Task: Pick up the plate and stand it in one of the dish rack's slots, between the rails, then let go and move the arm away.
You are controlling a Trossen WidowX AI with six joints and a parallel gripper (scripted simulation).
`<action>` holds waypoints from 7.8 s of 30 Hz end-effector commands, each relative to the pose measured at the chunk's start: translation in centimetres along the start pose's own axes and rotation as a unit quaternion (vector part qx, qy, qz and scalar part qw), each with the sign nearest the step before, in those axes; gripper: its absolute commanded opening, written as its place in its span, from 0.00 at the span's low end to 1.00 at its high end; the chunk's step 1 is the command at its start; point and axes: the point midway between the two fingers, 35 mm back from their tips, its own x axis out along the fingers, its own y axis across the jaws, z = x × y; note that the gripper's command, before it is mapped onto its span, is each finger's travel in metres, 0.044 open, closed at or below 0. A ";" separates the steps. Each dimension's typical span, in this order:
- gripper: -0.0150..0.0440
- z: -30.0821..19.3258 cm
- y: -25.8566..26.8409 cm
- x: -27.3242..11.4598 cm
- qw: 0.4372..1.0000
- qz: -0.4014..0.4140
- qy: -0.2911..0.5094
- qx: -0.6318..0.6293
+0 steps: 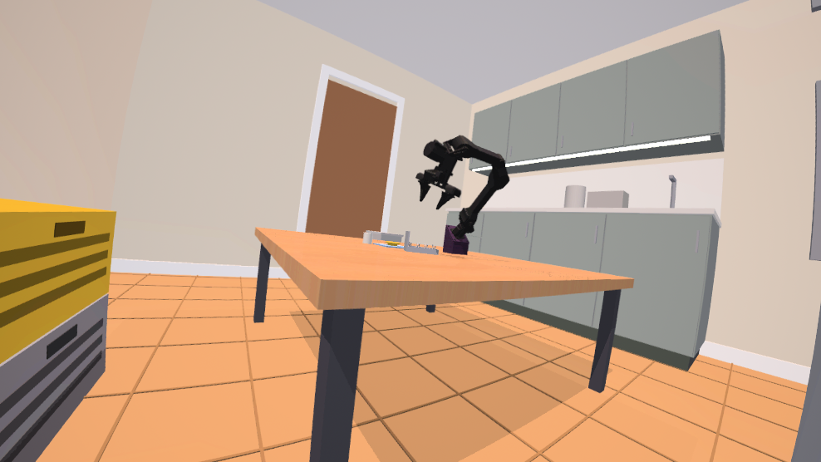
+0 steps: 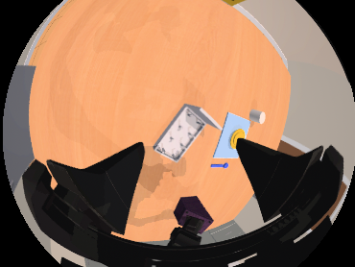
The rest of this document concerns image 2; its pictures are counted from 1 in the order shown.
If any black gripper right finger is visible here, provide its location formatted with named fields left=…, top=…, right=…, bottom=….
left=236, top=137, right=324, bottom=223

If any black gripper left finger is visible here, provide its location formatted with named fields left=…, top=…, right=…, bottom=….
left=46, top=142, right=144, bottom=235

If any yellow plate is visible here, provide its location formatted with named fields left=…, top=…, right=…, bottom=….
left=230, top=130, right=246, bottom=149

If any light blue flat mat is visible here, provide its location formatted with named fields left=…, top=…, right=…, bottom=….
left=213, top=112, right=251, bottom=159

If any white dish rack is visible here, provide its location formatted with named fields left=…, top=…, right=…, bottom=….
left=154, top=103, right=222, bottom=163

